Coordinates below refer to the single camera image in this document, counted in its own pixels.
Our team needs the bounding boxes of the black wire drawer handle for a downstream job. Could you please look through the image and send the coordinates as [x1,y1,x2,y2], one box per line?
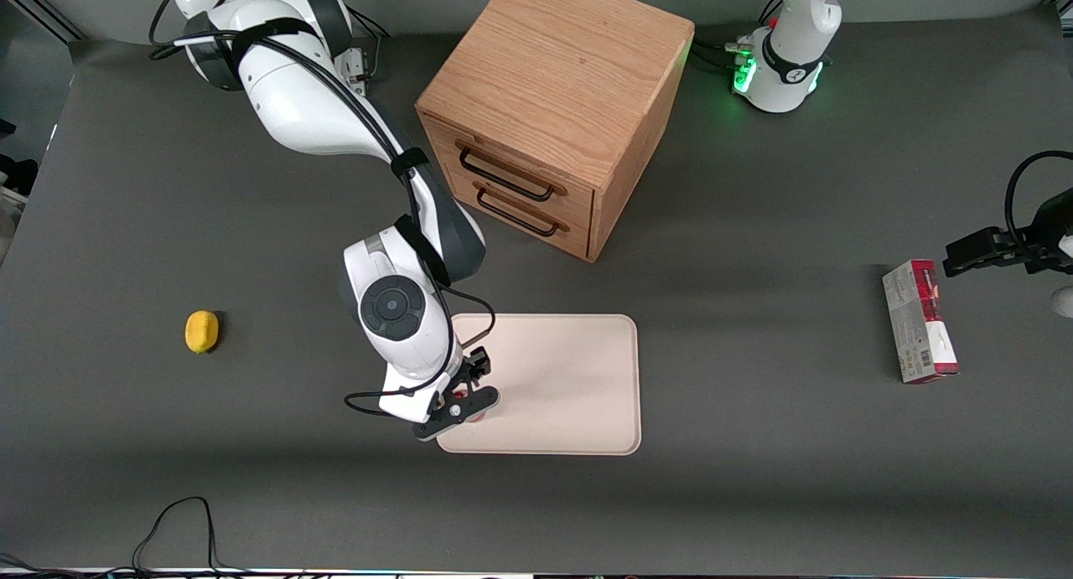
[456,142,568,203]
[474,182,570,239]

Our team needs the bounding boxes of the black cable loop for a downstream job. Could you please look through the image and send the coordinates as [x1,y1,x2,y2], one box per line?
[130,496,252,577]

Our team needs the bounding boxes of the red coke bottle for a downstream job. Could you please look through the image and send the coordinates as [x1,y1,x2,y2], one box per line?
[451,381,502,426]

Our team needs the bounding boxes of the yellow lemon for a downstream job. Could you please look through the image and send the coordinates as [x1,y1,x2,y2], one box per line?
[184,310,220,354]

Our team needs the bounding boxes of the black right base cables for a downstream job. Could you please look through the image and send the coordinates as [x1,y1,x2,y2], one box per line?
[345,5,392,81]

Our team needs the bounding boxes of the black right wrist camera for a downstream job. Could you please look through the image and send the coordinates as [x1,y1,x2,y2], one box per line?
[458,348,492,388]

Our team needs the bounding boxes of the black left base cables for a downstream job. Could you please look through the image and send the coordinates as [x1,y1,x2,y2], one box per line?
[692,0,782,74]

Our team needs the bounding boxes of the dark grey table mat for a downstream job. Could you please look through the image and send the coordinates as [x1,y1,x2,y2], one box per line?
[0,8,1073,576]

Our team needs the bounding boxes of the wooden drawer cabinet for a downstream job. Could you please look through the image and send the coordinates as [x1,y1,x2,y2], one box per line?
[415,0,696,264]

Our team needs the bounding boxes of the black base cables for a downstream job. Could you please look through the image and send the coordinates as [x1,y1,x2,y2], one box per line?
[345,5,392,81]
[692,0,782,74]

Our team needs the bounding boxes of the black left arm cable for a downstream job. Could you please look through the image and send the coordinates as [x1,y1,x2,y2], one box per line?
[1003,150,1073,246]

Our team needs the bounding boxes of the red and grey carton box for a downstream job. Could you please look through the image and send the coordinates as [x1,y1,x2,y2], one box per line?
[882,259,961,385]

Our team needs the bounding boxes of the beige plastic tray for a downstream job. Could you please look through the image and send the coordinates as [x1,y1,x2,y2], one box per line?
[436,313,642,456]

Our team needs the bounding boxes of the wooden drawer front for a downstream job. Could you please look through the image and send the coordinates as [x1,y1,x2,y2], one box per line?
[444,167,594,262]
[422,112,597,230]

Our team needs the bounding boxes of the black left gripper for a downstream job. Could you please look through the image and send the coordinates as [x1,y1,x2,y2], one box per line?
[942,187,1073,277]

